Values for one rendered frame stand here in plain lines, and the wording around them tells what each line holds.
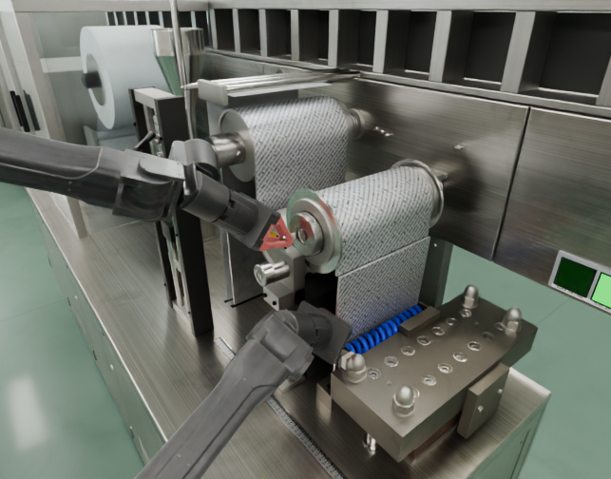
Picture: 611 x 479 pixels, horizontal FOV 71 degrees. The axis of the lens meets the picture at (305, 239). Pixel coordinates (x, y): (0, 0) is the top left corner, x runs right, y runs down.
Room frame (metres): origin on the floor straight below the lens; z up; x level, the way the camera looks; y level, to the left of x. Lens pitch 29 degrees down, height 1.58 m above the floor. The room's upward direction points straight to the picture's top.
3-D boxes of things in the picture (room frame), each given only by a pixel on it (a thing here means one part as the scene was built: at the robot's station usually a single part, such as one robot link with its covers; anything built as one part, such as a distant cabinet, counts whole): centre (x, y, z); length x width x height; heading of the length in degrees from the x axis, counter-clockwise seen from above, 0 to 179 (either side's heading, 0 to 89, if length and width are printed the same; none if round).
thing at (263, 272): (0.62, 0.07, 1.18); 0.04 x 0.02 x 0.04; 38
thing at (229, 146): (0.82, 0.16, 1.33); 0.06 x 0.06 x 0.06; 38
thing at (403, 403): (0.46, -0.15, 1.05); 0.04 x 0.04 x 0.04
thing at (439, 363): (0.60, -0.25, 1.00); 0.40 x 0.16 x 0.06; 128
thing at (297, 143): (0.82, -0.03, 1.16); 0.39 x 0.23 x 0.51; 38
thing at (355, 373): (0.53, -0.09, 1.05); 0.04 x 0.04 x 0.04
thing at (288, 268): (0.64, 0.04, 1.05); 0.06 x 0.05 x 0.31; 128
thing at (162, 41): (1.28, 0.34, 1.50); 0.14 x 0.14 x 0.06
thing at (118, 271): (1.41, 0.53, 0.88); 2.52 x 0.66 x 0.04; 38
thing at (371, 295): (0.66, -0.15, 1.10); 0.23 x 0.01 x 0.18; 128
